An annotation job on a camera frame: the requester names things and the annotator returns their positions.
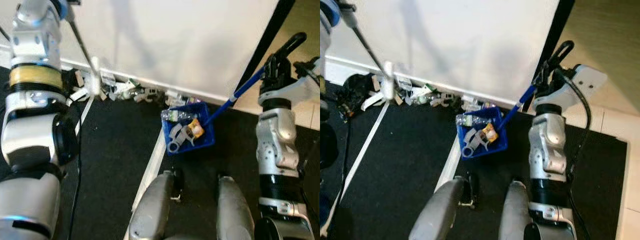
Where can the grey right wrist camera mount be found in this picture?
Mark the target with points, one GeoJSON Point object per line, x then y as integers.
{"type": "Point", "coordinates": [587, 80]}
{"type": "Point", "coordinates": [295, 87]}

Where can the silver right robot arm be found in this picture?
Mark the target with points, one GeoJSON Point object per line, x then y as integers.
{"type": "Point", "coordinates": [547, 145]}
{"type": "Point", "coordinates": [275, 140]}

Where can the grey robot right leg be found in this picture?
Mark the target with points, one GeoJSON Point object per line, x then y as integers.
{"type": "Point", "coordinates": [235, 215]}
{"type": "Point", "coordinates": [517, 220]}

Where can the white plastic piece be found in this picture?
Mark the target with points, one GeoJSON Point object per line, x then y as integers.
{"type": "Point", "coordinates": [175, 98]}
{"type": "Point", "coordinates": [471, 102]}

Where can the grey robot leg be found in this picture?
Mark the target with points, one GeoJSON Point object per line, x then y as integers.
{"type": "Point", "coordinates": [150, 215]}
{"type": "Point", "coordinates": [517, 220]}
{"type": "Point", "coordinates": [235, 215]}
{"type": "Point", "coordinates": [435, 220]}

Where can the brown cardboard piece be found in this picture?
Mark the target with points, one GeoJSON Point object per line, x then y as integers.
{"type": "Point", "coordinates": [80, 77]}
{"type": "Point", "coordinates": [378, 82]}

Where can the orange snack packet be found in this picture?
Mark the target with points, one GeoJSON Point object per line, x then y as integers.
{"type": "Point", "coordinates": [196, 130]}
{"type": "Point", "coordinates": [489, 134]}

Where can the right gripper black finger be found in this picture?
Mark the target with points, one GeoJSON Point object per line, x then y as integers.
{"type": "Point", "coordinates": [556, 69]}
{"type": "Point", "coordinates": [543, 71]}
{"type": "Point", "coordinates": [283, 66]}
{"type": "Point", "coordinates": [270, 65]}

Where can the black plastic bag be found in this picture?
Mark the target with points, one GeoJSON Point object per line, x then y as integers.
{"type": "Point", "coordinates": [352, 92]}

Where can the white printed label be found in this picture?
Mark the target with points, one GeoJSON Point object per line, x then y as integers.
{"type": "Point", "coordinates": [405, 83]}
{"type": "Point", "coordinates": [107, 78]}

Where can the purple wrapper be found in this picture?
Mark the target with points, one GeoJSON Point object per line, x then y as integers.
{"type": "Point", "coordinates": [487, 106]}
{"type": "Point", "coordinates": [193, 101]}

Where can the white paper strip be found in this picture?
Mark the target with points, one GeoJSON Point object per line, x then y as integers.
{"type": "Point", "coordinates": [77, 94]}
{"type": "Point", "coordinates": [370, 102]}

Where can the grey robot left leg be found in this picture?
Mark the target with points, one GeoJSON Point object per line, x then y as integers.
{"type": "Point", "coordinates": [435, 220]}
{"type": "Point", "coordinates": [150, 215]}

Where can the black door frame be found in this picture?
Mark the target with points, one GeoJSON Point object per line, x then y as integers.
{"type": "Point", "coordinates": [557, 25]}
{"type": "Point", "coordinates": [272, 30]}

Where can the clear plastic bottle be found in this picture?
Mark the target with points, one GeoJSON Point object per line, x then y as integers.
{"type": "Point", "coordinates": [177, 116]}
{"type": "Point", "coordinates": [472, 120]}

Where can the small grey plastic part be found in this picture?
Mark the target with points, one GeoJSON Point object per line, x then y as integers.
{"type": "Point", "coordinates": [145, 95]}
{"type": "Point", "coordinates": [440, 99]}

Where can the black stick broom white head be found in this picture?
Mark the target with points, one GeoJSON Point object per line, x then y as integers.
{"type": "Point", "coordinates": [95, 80]}
{"type": "Point", "coordinates": [389, 82]}

